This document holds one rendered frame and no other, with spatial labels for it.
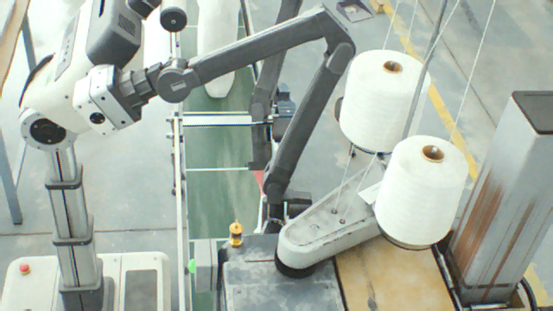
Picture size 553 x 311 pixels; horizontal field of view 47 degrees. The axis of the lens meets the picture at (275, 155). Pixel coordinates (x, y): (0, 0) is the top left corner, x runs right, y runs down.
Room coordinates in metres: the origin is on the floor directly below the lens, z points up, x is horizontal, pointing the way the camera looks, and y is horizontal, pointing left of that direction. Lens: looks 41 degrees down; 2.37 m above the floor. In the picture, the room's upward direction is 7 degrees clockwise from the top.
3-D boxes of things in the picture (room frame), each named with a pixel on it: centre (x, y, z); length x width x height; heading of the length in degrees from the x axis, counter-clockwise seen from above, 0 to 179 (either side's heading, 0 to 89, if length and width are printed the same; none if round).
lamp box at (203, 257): (0.87, 0.12, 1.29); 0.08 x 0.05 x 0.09; 12
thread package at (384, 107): (1.09, -0.21, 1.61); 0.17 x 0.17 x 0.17
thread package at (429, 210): (0.84, -0.27, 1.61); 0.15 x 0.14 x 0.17; 12
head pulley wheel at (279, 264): (0.86, -0.07, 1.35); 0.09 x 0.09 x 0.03
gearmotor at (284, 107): (2.72, 0.01, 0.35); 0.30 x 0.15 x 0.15; 12
